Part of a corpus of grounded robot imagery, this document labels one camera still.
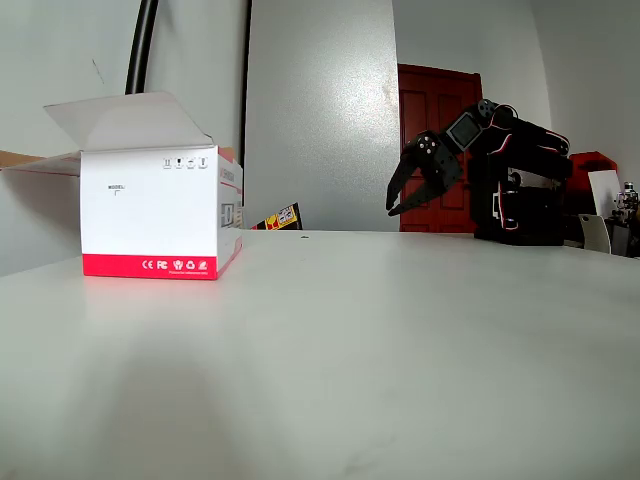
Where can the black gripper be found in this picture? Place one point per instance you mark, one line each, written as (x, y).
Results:
(442, 165)

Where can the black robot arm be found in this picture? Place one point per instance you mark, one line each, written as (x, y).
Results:
(520, 190)

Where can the open white box red base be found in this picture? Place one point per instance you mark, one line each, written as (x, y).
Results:
(150, 215)

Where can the dark red door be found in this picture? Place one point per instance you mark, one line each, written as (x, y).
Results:
(425, 100)

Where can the yellow black printed package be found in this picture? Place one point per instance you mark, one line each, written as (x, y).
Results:
(280, 219)

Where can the red cabinet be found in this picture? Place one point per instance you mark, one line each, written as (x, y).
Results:
(592, 162)

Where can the white chair back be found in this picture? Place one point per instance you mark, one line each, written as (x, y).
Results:
(595, 234)

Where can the white flat board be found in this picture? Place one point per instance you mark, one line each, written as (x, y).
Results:
(605, 192)

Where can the grey benchtop machine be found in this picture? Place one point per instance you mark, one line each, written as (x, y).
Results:
(627, 202)

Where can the black camera stand pole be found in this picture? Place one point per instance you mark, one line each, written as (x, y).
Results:
(142, 45)

